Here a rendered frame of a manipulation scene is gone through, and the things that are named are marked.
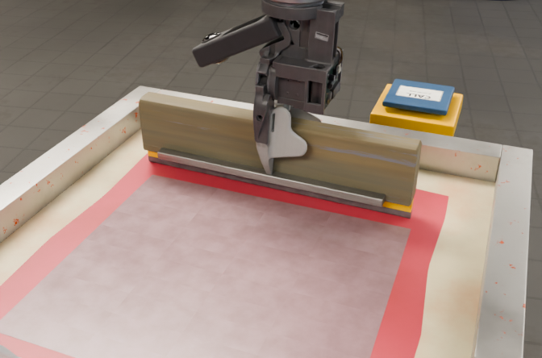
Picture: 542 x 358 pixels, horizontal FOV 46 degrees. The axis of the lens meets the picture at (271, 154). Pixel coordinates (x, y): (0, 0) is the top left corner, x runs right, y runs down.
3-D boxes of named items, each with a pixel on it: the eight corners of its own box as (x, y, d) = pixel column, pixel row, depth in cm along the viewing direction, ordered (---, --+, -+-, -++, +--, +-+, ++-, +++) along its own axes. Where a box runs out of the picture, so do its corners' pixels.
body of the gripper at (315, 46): (322, 122, 70) (330, 14, 64) (248, 107, 72) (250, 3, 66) (339, 94, 76) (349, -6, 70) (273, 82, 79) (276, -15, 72)
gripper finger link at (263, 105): (262, 147, 72) (269, 72, 69) (250, 145, 72) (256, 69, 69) (277, 136, 76) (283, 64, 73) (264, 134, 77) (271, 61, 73)
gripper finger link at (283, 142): (298, 191, 74) (307, 114, 70) (251, 180, 75) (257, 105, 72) (306, 181, 76) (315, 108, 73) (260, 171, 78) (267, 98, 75)
